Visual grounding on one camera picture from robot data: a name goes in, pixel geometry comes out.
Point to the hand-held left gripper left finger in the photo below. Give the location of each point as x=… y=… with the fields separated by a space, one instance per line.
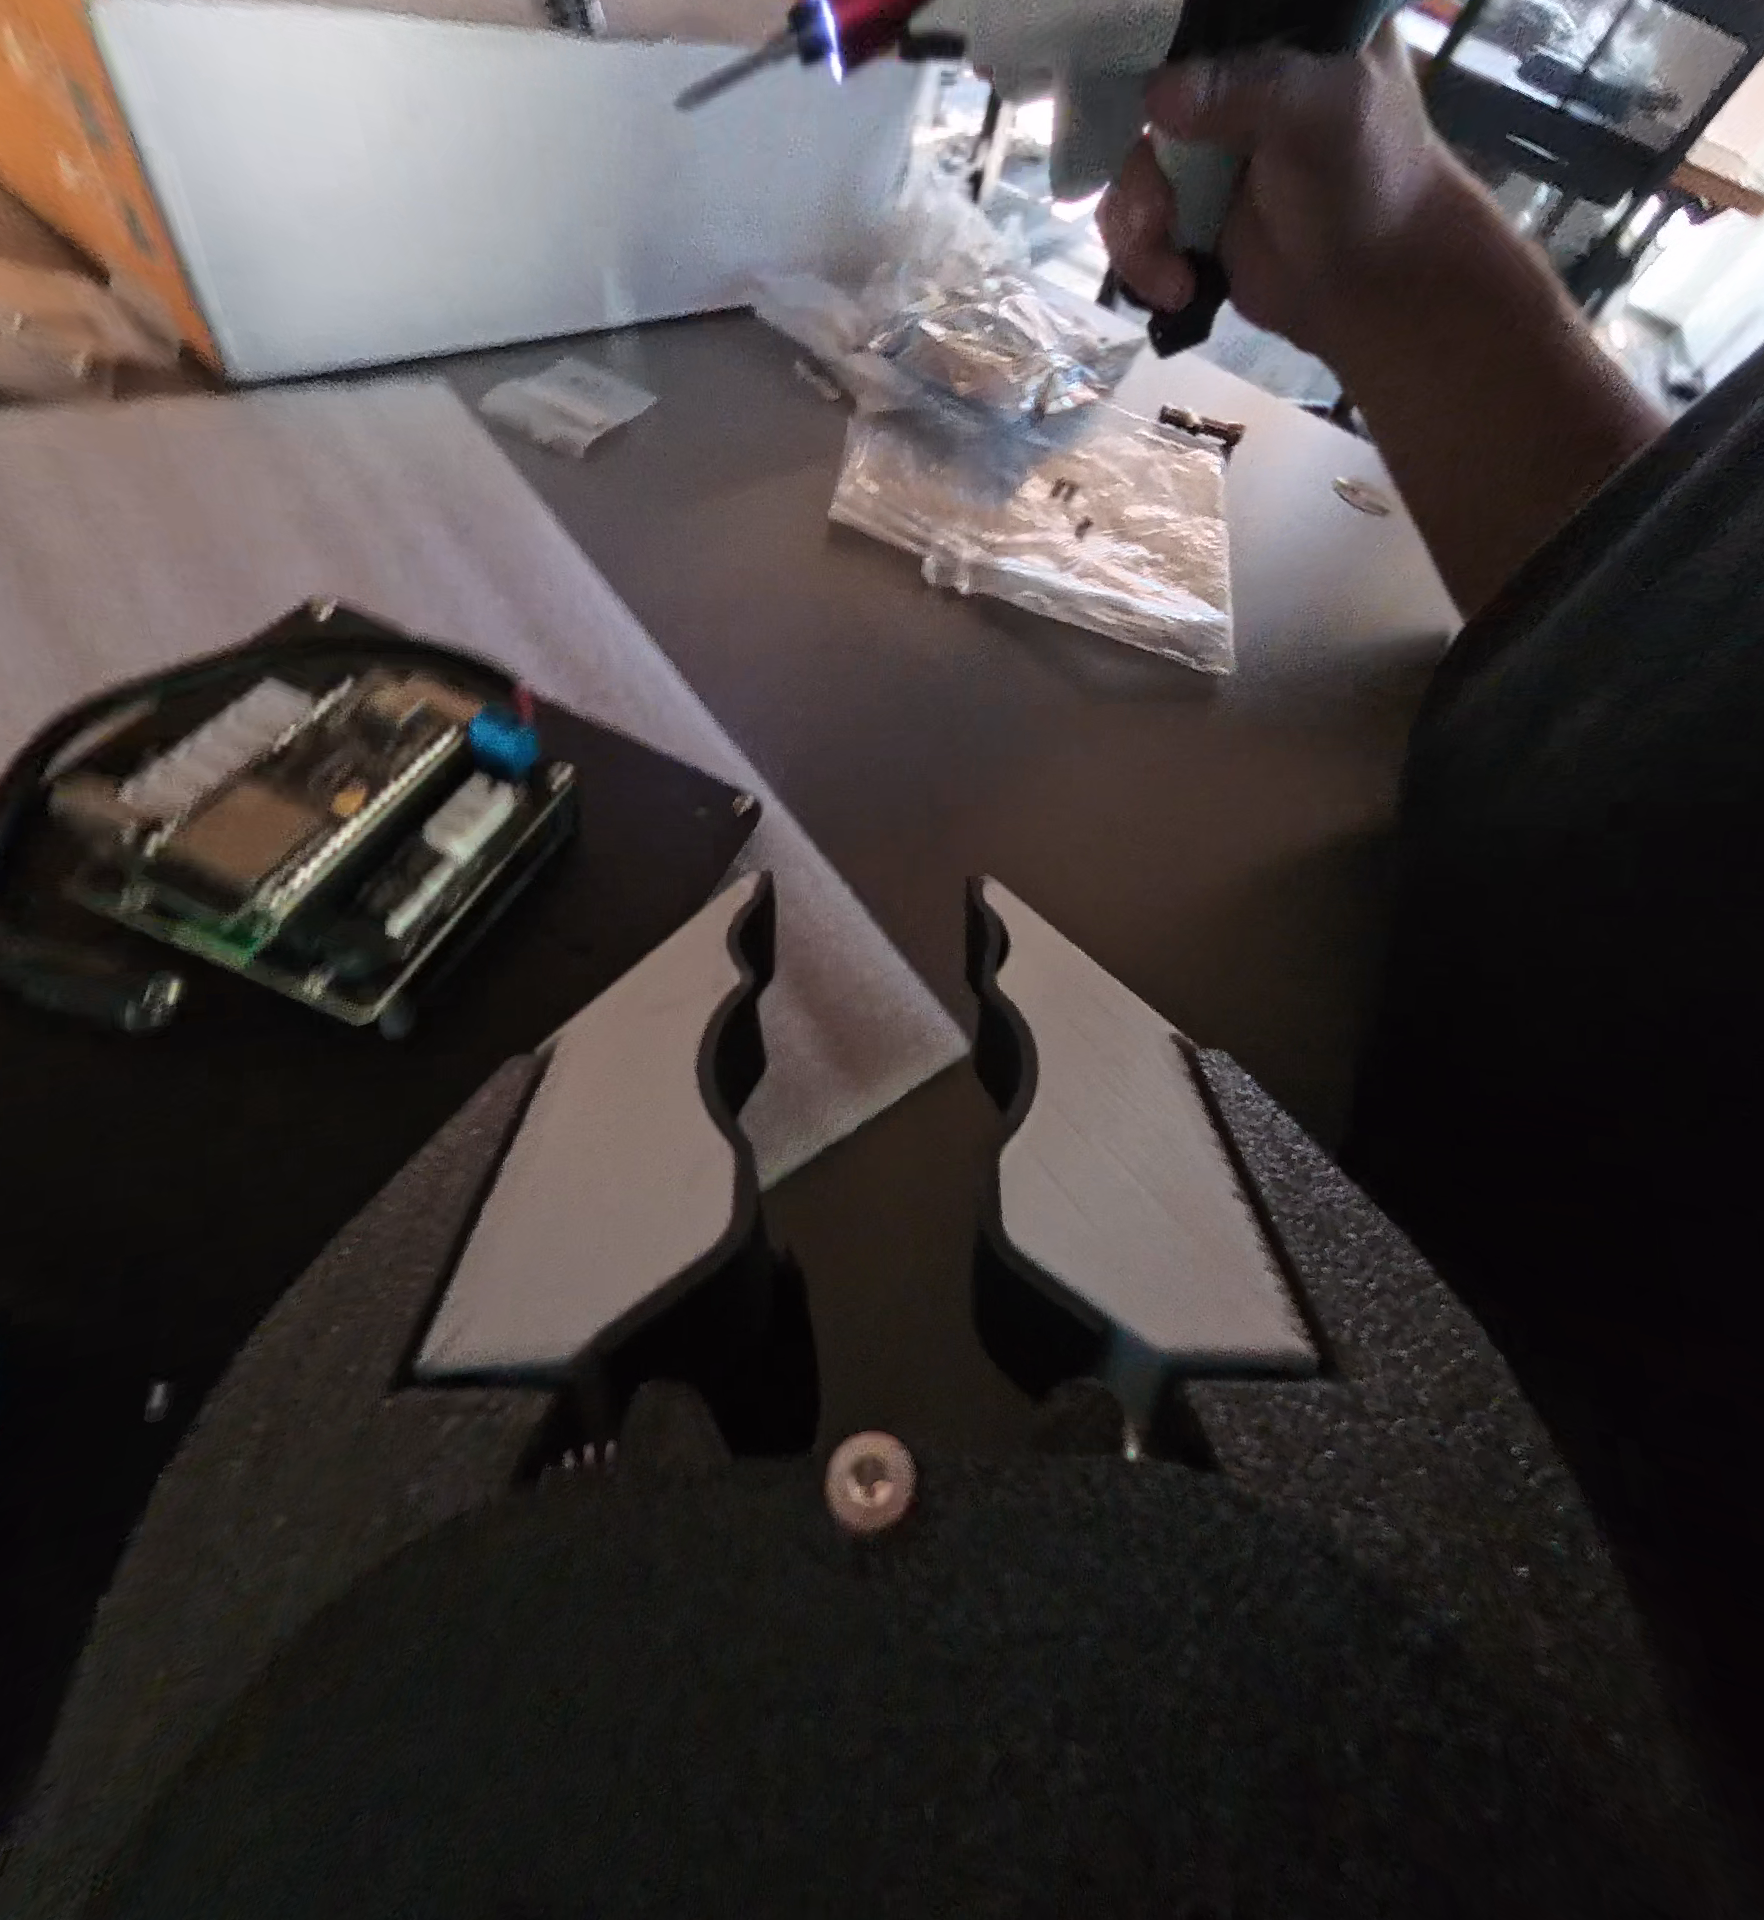
x=598 y=1170

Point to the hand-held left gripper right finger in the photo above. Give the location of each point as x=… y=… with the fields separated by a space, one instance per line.
x=1138 y=1185

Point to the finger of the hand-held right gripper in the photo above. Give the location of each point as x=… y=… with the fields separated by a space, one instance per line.
x=1093 y=90

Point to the red electric screwdriver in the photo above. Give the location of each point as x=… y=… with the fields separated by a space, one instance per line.
x=852 y=30

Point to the person's right forearm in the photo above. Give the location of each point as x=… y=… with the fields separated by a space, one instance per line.
x=1482 y=389

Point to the grey desk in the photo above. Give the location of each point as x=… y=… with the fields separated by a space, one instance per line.
x=897 y=781

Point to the person's right hand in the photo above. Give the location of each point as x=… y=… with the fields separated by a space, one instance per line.
x=1317 y=181

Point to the crumpled clear plastic bag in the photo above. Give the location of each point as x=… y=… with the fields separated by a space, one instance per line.
x=972 y=345

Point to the black metal rack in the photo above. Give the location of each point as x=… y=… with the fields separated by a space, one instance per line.
x=1573 y=119

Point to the small brass standoff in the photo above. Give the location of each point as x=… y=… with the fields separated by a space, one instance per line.
x=1204 y=424

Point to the green control circuit board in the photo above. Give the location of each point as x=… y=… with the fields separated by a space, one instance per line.
x=297 y=840

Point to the large clear plastic bag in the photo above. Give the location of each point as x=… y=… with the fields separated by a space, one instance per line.
x=1047 y=542

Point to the small metal washer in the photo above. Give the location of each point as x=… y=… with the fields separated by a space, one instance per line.
x=1365 y=497

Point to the person's dark shirt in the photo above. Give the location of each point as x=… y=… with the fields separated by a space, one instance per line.
x=1647 y=1049

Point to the small clear plastic bag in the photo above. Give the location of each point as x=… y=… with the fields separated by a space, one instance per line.
x=567 y=402

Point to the white and orange box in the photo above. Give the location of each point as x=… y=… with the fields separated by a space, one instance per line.
x=449 y=197

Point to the white foam sheet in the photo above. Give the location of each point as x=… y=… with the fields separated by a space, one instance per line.
x=222 y=511

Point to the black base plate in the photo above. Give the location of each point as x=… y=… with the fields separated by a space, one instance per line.
x=598 y=900

